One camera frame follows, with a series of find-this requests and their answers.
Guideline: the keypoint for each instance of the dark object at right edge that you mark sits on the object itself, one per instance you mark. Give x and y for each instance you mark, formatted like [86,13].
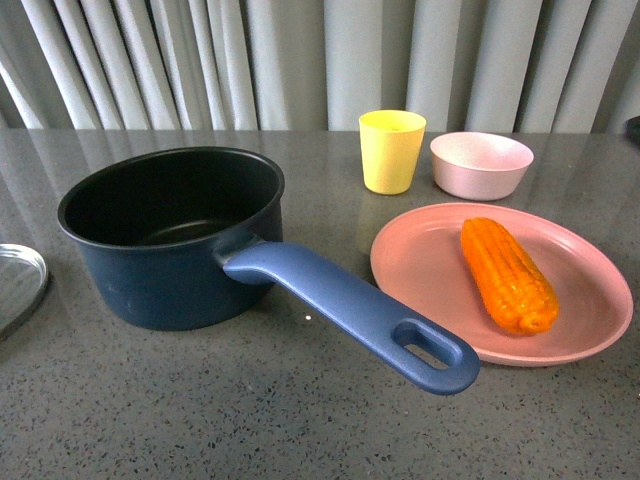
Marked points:
[632,130]

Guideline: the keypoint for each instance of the glass lid with blue knob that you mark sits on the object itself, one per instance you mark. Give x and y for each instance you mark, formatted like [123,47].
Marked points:
[24,281]

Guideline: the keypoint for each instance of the grey pleated curtain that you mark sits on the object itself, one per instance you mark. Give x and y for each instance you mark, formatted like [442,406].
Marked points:
[497,66]

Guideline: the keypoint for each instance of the yellow plastic cup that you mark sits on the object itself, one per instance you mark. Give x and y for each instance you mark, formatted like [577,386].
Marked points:
[390,143]

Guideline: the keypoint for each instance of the small pink bowl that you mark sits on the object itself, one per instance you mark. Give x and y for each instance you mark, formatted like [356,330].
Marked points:
[479,166]

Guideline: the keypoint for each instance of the dark blue saucepan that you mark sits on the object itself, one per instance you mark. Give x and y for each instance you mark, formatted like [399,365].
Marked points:
[190,237]

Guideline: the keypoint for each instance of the pink plate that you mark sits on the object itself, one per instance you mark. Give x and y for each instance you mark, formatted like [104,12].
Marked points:
[417,259]

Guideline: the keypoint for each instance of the orange corn cob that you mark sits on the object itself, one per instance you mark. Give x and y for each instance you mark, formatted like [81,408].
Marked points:
[515,293]

